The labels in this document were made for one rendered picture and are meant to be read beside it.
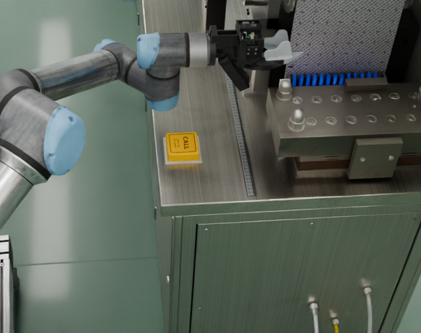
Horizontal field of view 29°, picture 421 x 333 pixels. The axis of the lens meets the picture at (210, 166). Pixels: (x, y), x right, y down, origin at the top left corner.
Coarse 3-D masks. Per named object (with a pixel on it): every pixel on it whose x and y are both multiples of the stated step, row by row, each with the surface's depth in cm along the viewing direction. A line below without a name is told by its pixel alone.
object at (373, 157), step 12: (360, 144) 176; (372, 144) 176; (384, 144) 177; (396, 144) 177; (360, 156) 179; (372, 156) 179; (384, 156) 179; (396, 156) 180; (348, 168) 184; (360, 168) 182; (372, 168) 182; (384, 168) 183
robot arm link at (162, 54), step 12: (144, 36) 176; (156, 36) 176; (168, 36) 177; (180, 36) 177; (144, 48) 175; (156, 48) 175; (168, 48) 176; (180, 48) 176; (144, 60) 176; (156, 60) 176; (168, 60) 176; (180, 60) 177; (156, 72) 179; (168, 72) 179
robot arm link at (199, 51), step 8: (192, 32) 179; (200, 32) 179; (192, 40) 176; (200, 40) 177; (208, 40) 177; (192, 48) 176; (200, 48) 176; (208, 48) 177; (192, 56) 177; (200, 56) 177; (208, 56) 178; (192, 64) 178; (200, 64) 178
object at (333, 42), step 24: (312, 24) 178; (336, 24) 179; (360, 24) 180; (384, 24) 180; (312, 48) 183; (336, 48) 184; (360, 48) 185; (384, 48) 185; (288, 72) 188; (312, 72) 188; (336, 72) 189; (360, 72) 190
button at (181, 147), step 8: (168, 136) 188; (176, 136) 188; (184, 136) 188; (192, 136) 188; (168, 144) 186; (176, 144) 186; (184, 144) 187; (192, 144) 187; (168, 152) 185; (176, 152) 185; (184, 152) 185; (192, 152) 185; (168, 160) 186; (176, 160) 186; (184, 160) 186; (192, 160) 186
